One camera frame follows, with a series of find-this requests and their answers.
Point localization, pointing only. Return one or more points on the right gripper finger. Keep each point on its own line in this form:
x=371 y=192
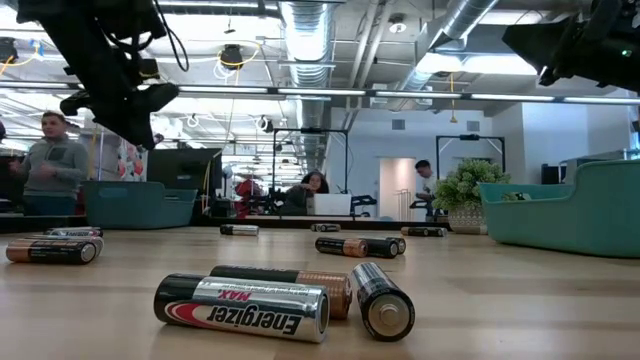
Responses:
x=545 y=42
x=551 y=75

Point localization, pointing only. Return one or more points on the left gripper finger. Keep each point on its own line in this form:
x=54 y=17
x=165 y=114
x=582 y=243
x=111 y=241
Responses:
x=125 y=99
x=130 y=127

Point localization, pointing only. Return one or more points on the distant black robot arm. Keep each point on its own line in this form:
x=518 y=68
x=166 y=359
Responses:
x=362 y=201

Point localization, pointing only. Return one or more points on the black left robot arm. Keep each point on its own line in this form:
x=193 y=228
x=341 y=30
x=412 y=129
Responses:
x=75 y=12

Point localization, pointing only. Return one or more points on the yellow tape tag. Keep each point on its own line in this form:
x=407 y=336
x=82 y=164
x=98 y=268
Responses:
x=148 y=75

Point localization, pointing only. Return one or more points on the colourful poster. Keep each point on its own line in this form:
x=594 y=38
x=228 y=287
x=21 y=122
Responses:
x=132 y=165

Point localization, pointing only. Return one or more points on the dark teal plastic bin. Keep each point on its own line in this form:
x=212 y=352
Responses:
x=135 y=207

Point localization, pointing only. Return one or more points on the person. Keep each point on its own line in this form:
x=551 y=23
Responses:
x=305 y=192
x=50 y=165
x=426 y=182

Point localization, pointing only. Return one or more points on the small black monitor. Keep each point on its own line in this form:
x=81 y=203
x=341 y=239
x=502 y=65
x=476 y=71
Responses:
x=552 y=174

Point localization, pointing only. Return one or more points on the black ceiling dome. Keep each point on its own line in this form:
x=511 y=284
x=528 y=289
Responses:
x=231 y=56

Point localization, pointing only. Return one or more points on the red fabric object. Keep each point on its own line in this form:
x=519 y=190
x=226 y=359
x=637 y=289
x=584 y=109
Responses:
x=248 y=192

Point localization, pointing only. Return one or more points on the green potted artificial plant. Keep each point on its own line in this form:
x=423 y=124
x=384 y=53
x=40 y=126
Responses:
x=465 y=185

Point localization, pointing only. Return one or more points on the light teal plastic bin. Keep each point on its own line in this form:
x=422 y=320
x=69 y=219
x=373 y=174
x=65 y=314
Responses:
x=575 y=220

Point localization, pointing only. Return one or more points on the white ceiling disc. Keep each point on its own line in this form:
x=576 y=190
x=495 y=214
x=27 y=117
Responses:
x=397 y=26

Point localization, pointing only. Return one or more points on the long ceiling light strip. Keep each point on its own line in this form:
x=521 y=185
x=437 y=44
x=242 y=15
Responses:
x=320 y=92

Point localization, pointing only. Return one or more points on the white laptop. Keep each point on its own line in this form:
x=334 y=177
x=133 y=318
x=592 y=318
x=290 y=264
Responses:
x=331 y=205

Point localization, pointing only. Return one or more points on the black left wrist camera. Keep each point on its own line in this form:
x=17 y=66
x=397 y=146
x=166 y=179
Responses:
x=149 y=67

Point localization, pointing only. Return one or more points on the slanted silver ventilation duct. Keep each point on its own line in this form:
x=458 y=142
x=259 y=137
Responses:
x=452 y=25

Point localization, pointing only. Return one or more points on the black frame stand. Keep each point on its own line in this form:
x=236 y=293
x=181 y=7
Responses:
x=470 y=136
x=310 y=130

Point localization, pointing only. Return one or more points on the black aluminium table frame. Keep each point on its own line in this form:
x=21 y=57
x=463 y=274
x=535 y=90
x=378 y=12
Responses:
x=285 y=224

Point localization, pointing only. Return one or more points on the large silver ventilation duct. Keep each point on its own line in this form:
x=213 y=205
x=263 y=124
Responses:
x=307 y=45

